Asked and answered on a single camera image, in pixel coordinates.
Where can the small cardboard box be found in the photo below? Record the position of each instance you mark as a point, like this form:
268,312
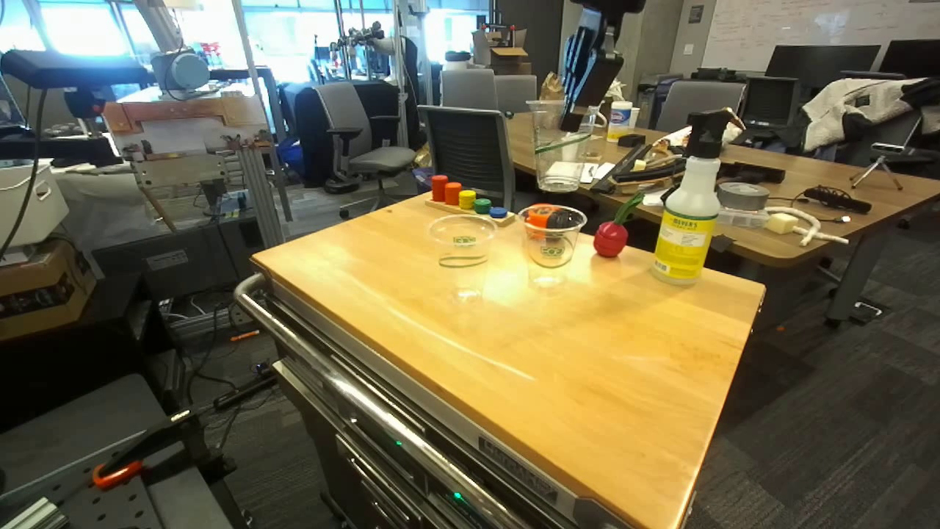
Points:
509,60

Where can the dark mesh office chair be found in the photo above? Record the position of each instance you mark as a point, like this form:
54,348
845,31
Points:
471,147

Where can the blue toy block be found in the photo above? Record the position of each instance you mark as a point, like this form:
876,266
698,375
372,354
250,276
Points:
499,210

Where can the orange toy block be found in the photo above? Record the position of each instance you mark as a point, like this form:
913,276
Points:
453,193

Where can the wide black monitor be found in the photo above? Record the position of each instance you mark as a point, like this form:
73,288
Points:
823,62

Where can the grey bowl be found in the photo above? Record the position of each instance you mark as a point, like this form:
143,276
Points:
744,200

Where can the white bottle with blue label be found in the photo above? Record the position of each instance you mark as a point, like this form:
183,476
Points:
621,122

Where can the brown cardboard sheet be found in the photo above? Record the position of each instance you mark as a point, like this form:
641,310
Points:
187,113

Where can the clear glass bowl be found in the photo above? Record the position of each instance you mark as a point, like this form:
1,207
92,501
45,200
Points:
459,237

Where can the yellow toy block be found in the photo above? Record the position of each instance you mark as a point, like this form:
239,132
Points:
469,200

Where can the grey base plate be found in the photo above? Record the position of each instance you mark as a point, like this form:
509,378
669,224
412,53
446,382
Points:
61,429

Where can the green toy block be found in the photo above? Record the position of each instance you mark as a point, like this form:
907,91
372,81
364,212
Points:
484,207

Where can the spray bottle with yellow label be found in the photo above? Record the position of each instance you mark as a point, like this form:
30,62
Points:
685,238

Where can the orange clamp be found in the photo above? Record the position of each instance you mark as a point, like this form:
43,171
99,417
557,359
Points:
115,476

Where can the black perforated board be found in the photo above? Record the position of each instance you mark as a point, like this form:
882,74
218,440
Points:
118,509

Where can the white bucket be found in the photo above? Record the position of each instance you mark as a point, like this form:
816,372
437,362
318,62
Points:
30,207

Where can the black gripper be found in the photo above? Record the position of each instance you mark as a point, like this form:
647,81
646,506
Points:
591,68

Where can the flat black device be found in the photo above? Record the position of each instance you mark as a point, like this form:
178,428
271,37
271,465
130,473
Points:
839,199

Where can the grey office chair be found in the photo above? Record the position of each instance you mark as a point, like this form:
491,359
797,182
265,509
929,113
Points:
343,106
700,99

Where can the metal tool cart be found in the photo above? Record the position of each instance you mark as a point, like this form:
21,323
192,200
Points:
393,441

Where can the white jacket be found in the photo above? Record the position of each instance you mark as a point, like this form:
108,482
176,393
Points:
853,105

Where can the small black monitor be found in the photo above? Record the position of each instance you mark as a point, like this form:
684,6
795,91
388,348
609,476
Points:
767,99

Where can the red toy block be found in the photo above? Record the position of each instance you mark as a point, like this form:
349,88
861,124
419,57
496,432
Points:
438,188

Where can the brown cardboard box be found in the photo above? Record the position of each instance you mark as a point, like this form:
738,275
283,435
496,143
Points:
40,284

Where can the wooden office desk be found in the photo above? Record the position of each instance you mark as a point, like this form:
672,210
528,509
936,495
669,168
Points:
891,193

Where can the light grey chair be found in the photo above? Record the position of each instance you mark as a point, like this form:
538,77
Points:
466,85

